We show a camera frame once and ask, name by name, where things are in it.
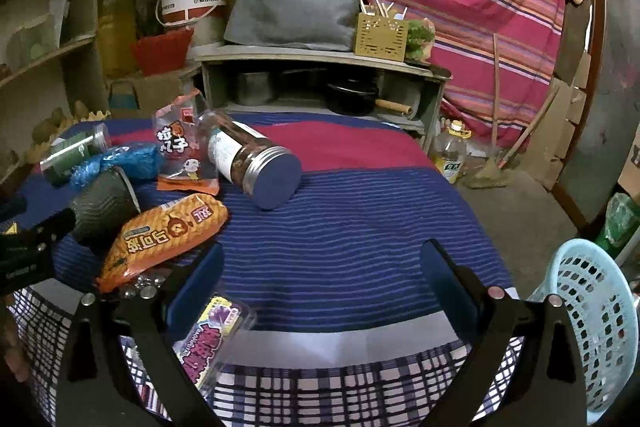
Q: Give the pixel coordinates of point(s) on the clear cartoon snack packet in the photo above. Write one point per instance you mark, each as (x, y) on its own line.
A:
(180, 142)

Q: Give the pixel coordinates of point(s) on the bundle of chopsticks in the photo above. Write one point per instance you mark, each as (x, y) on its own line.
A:
(380, 7)

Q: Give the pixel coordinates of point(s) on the dark green plastic jar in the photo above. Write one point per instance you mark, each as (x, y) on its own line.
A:
(70, 152)

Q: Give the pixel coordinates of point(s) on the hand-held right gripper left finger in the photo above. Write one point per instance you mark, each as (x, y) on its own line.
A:
(200, 277)

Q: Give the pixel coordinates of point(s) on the low wooden cabinet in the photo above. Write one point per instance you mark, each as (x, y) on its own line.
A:
(310, 57)

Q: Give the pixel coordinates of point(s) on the green plastic bag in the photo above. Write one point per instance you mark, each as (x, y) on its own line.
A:
(617, 222)

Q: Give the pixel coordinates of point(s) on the yellow oil bottle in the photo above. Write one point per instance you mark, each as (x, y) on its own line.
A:
(116, 27)

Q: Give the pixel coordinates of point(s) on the orange snack packet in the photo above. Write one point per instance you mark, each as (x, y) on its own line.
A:
(165, 232)

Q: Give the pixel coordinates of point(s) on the glass jar with metal lid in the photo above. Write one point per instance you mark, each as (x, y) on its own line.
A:
(240, 152)

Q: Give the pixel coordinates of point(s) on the green vegetable bunch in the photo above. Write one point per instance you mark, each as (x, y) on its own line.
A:
(420, 37)

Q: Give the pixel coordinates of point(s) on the plastic bottle with yellow cap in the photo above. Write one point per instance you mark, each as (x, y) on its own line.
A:
(450, 157)

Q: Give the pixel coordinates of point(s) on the brown potato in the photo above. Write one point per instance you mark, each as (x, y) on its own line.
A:
(47, 124)
(81, 107)

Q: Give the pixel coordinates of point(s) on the stacked cardboard pieces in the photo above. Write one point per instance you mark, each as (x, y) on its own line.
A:
(565, 107)

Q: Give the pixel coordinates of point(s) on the purple candy packet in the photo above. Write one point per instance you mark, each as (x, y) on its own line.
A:
(220, 332)

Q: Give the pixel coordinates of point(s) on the brown cardboard box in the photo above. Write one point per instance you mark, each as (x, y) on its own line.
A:
(150, 92)

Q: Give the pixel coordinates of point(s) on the yellow chopstick holder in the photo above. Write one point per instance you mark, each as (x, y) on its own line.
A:
(380, 37)

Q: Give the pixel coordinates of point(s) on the red plastic basket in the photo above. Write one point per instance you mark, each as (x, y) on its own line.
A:
(162, 52)

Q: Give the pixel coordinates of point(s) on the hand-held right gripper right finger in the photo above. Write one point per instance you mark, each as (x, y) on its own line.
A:
(450, 282)

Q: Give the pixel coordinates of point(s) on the person's left hand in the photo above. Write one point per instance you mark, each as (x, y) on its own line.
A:
(12, 347)

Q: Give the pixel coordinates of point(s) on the plaid and striped table cloth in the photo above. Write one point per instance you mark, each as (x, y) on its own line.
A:
(350, 232)

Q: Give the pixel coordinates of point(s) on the blue mesh scrubber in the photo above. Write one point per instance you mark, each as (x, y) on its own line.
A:
(135, 159)

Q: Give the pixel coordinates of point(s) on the cardboard egg tray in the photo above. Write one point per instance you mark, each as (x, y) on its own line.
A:
(100, 113)

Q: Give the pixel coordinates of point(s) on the curved wooden shelf unit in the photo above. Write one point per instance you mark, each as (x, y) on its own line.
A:
(50, 57)

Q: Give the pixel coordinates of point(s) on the metal pot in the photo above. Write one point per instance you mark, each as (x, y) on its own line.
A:
(257, 89)

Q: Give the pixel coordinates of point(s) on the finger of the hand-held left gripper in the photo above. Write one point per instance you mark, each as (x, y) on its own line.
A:
(57, 223)

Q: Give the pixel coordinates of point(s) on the light blue plastic basket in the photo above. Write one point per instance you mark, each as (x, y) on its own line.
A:
(600, 307)

